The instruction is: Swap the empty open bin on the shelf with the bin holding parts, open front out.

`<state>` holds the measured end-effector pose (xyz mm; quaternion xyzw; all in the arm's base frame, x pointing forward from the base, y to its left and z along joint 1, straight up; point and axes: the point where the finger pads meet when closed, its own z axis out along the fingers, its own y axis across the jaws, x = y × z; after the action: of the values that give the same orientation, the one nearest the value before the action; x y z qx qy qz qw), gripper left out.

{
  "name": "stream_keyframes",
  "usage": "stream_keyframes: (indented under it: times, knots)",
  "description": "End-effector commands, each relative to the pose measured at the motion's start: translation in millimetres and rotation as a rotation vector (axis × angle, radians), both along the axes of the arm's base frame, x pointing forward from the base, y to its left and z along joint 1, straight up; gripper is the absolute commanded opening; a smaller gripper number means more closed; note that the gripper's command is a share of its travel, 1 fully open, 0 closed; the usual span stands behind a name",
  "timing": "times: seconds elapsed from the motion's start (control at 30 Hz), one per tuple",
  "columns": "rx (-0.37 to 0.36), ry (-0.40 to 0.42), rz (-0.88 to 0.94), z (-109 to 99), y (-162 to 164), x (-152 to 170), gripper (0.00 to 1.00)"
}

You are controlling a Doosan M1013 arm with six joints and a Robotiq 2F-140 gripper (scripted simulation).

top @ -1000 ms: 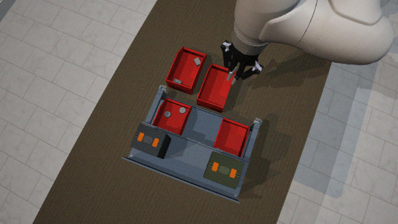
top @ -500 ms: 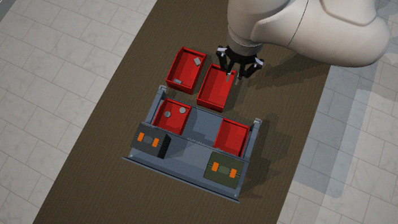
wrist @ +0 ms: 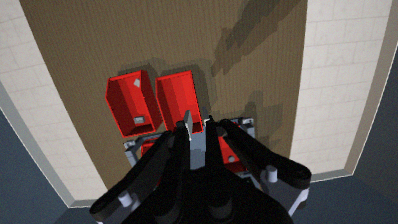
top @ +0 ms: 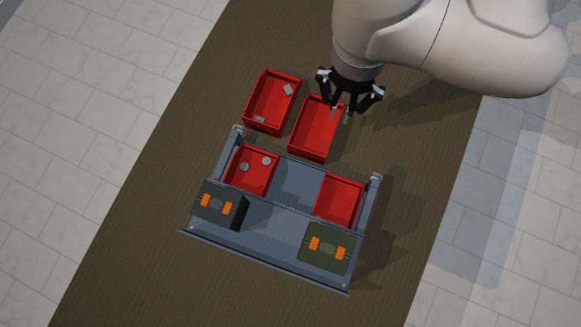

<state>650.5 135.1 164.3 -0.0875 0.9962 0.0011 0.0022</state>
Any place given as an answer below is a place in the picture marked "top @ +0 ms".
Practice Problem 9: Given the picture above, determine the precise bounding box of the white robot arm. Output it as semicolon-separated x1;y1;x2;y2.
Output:
331;0;570;99

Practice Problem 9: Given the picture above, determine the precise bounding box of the grey metal shelf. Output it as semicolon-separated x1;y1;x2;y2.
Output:
177;124;383;297

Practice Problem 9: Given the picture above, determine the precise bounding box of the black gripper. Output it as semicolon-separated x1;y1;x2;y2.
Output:
315;66;385;125

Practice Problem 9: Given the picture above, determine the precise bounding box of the red open-front bin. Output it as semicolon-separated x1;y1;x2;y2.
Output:
311;173;364;230
222;143;280;198
287;92;345;165
242;68;301;139

